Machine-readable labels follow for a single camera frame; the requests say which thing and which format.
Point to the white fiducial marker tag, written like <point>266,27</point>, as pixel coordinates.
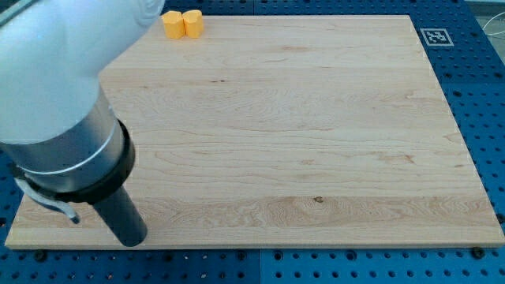
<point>436,37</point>

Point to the light wooden board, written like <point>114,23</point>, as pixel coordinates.
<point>296,132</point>

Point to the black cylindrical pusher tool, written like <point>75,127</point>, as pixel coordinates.
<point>107,196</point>

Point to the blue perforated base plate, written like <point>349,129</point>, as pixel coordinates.
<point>471,74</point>

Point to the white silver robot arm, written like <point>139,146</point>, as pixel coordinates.
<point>56,123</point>

